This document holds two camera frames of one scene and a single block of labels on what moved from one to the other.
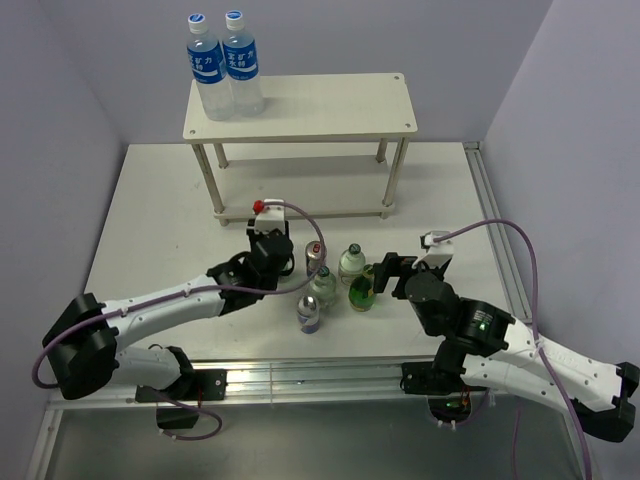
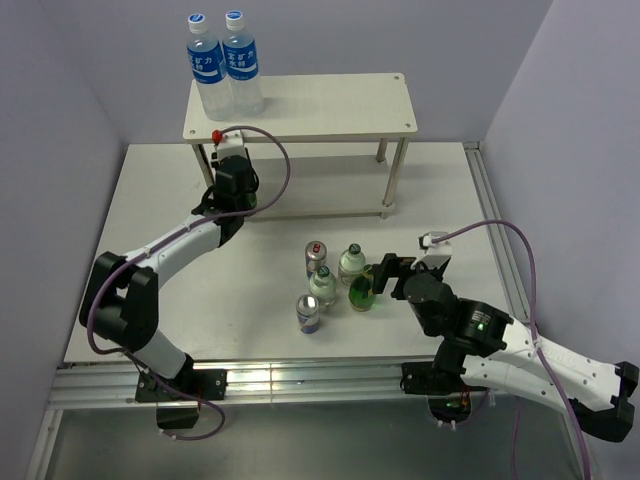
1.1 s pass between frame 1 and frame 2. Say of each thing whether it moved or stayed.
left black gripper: moved
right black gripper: stayed
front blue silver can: stayed
